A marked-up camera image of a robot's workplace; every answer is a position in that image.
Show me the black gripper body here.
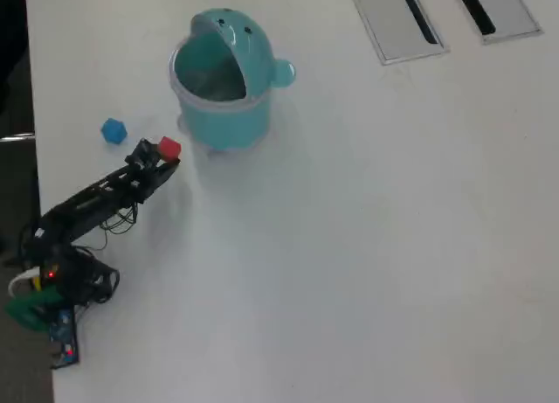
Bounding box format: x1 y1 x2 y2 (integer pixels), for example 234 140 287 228
123 160 162 205

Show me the red cube block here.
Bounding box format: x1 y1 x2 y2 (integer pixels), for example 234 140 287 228
156 135 183 161

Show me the blue cube block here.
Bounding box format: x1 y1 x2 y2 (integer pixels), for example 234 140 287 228
100 117 128 145

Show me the teal whale-shaped bin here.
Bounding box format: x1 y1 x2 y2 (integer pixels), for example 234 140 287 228
168 8 299 156

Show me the driver board with red LED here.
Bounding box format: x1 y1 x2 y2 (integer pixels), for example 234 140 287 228
41 262 63 287

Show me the green table clamp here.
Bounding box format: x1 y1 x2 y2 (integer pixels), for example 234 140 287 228
3 287 65 334

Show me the blue circuit board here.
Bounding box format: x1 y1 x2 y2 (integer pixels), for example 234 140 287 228
47 309 82 370

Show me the thin black wire loop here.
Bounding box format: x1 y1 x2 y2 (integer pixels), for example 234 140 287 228
98 201 141 252

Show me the black cable bundle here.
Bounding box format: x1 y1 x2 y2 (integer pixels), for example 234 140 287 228
69 245 121 306

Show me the white cable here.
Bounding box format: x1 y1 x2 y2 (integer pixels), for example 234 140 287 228
8 267 43 297

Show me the silver table cable hatch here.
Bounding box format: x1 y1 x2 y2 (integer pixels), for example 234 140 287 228
447 0 545 45
346 0 451 66

